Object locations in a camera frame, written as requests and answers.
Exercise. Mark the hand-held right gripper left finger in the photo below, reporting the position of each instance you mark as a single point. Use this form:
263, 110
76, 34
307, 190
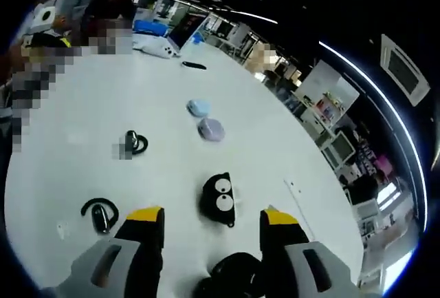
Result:
141, 243

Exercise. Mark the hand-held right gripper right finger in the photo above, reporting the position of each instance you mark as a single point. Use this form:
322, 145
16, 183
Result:
275, 236

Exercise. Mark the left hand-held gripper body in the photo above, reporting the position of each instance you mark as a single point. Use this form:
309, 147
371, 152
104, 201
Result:
38, 22

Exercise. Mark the black ear-hook earbud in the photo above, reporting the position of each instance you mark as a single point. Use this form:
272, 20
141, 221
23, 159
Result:
132, 136
100, 220

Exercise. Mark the plain black earbud case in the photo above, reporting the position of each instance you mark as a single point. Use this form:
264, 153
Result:
233, 274

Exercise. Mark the black cartoon-eyed earbud case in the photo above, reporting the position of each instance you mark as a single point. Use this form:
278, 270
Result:
213, 205

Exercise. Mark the white earbud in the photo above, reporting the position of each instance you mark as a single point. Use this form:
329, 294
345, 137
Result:
60, 231

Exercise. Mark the purple earbud case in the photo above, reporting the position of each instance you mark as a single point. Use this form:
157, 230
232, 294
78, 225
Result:
210, 129

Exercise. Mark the blue earbud case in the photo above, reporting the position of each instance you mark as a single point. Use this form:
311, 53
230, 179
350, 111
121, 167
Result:
198, 107

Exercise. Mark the blue plastic crate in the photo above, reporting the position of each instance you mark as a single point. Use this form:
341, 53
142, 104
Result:
151, 27

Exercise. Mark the white table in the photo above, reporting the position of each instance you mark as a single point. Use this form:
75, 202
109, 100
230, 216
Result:
154, 98

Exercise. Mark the display shelf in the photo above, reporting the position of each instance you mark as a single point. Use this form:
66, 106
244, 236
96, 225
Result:
330, 110

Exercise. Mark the silver laptop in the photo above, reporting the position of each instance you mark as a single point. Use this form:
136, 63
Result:
187, 29

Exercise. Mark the small black device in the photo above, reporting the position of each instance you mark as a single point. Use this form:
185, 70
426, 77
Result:
194, 65

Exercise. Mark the ceiling light strip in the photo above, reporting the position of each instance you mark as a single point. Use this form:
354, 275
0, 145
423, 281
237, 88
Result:
398, 116

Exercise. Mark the ceiling air conditioner vent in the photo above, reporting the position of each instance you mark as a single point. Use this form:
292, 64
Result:
404, 67

